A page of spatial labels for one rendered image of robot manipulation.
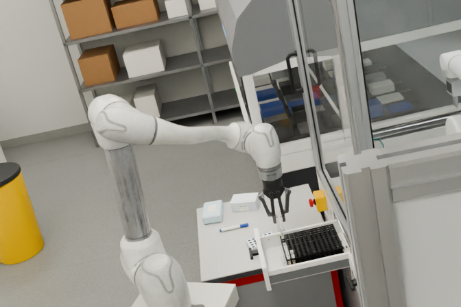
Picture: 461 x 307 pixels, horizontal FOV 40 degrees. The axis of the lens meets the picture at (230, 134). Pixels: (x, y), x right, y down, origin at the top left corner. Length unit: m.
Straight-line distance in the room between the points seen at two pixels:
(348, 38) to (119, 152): 0.96
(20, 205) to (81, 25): 2.08
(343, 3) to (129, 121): 0.80
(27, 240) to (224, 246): 2.27
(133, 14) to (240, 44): 3.18
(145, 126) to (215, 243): 1.01
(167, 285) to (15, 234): 2.68
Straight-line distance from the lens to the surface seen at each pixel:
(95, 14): 6.14
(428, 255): 0.66
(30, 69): 6.90
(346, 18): 1.68
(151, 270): 2.27
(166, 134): 2.13
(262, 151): 2.33
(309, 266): 2.48
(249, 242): 2.83
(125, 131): 2.07
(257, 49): 3.05
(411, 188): 0.60
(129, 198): 2.33
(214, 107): 6.28
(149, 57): 6.15
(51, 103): 6.97
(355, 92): 1.73
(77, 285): 4.44
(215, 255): 2.87
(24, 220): 4.83
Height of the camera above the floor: 2.32
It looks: 23 degrees down
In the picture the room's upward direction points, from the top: 13 degrees counter-clockwise
